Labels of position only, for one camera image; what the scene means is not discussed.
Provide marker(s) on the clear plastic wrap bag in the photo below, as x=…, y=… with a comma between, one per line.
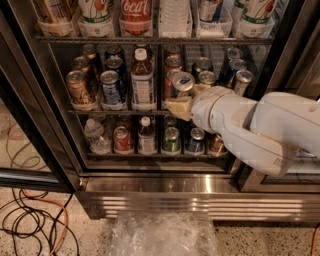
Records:
x=163, y=234

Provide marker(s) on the gold can top shelf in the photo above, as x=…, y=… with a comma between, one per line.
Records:
x=55, y=16

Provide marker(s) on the red coca-cola bottle top shelf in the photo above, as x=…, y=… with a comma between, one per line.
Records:
x=136, y=15

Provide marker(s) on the white green drink bottle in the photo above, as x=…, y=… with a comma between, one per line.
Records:
x=96, y=16

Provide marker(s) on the red coke can middle front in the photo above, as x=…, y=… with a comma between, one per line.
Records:
x=169, y=91

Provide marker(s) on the brown tea bottle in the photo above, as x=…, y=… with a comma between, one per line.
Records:
x=146, y=136
x=144, y=97

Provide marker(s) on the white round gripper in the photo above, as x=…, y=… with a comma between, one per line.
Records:
x=204, y=107

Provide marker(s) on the green can bottom front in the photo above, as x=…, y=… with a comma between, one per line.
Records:
x=171, y=141

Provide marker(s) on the blue pepsi can middle front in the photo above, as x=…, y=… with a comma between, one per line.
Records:
x=111, y=84

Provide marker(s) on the clear water bottle top shelf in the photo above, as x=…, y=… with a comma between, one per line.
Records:
x=174, y=18

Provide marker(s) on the gold can middle front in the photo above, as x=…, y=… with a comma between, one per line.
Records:
x=77, y=86

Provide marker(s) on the clear water bottle bottom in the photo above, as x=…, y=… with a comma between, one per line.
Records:
x=97, y=138

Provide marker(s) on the brown tea bottle bottom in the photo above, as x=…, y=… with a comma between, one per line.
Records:
x=146, y=136

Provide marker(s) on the green can middle front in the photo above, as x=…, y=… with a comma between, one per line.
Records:
x=207, y=77

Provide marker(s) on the right glass fridge door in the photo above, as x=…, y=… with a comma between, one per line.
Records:
x=292, y=65

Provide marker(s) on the brown tea bottle middle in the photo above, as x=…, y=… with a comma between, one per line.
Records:
x=144, y=97

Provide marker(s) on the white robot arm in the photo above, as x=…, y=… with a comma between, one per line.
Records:
x=266, y=134

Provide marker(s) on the gold can bottom front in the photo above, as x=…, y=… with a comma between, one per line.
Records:
x=216, y=145

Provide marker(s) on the red can bottom front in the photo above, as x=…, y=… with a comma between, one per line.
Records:
x=122, y=140

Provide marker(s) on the open glass fridge door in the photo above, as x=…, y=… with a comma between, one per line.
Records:
x=23, y=96

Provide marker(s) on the redbull can middle front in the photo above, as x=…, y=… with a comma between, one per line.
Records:
x=242, y=79

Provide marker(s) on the blue can bottom front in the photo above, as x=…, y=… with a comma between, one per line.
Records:
x=195, y=142

